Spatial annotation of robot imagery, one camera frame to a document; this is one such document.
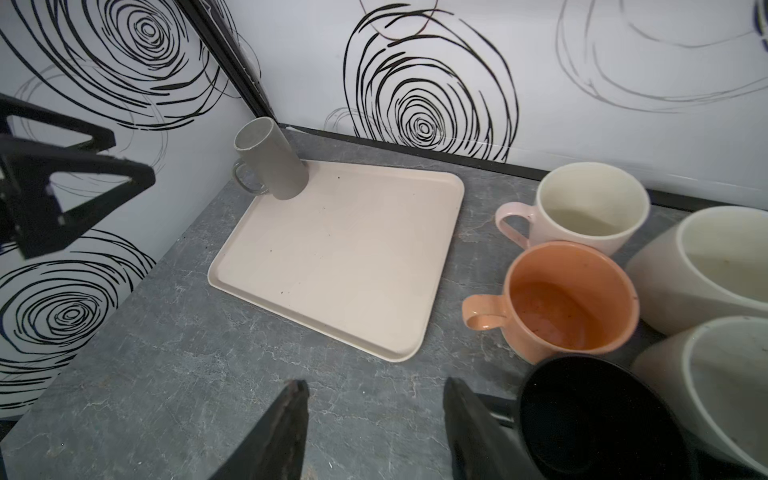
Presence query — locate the cream speckled mug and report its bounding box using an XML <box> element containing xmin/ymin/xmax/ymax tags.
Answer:
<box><xmin>631</xmin><ymin>316</ymin><xmax>767</xmax><ymax>475</ymax></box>

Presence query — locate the pink mug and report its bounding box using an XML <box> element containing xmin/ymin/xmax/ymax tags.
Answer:
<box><xmin>494</xmin><ymin>162</ymin><xmax>651</xmax><ymax>256</ymax></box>

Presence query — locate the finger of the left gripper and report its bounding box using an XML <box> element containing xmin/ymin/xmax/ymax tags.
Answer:
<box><xmin>1</xmin><ymin>135</ymin><xmax>155</xmax><ymax>259</ymax></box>
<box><xmin>1</xmin><ymin>94</ymin><xmax>116</xmax><ymax>152</ymax></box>

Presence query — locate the cream and orange mug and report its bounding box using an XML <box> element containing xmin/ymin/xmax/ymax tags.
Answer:
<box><xmin>462</xmin><ymin>241</ymin><xmax>640</xmax><ymax>365</ymax></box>

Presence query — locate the beige serving tray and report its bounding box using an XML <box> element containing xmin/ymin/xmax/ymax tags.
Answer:
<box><xmin>207</xmin><ymin>160</ymin><xmax>465</xmax><ymax>362</ymax></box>

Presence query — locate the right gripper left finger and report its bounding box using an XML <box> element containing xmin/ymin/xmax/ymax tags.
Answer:
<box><xmin>211</xmin><ymin>380</ymin><xmax>310</xmax><ymax>479</ymax></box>

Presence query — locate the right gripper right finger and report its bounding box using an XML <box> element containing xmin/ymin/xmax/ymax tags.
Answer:
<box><xmin>443</xmin><ymin>377</ymin><xmax>540</xmax><ymax>479</ymax></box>

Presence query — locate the tall dark grey mug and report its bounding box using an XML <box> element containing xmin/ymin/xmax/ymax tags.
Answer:
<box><xmin>232</xmin><ymin>117</ymin><xmax>309</xmax><ymax>200</ymax></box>

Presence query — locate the large white mug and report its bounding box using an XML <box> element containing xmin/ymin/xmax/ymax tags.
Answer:
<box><xmin>626</xmin><ymin>206</ymin><xmax>767</xmax><ymax>336</ymax></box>

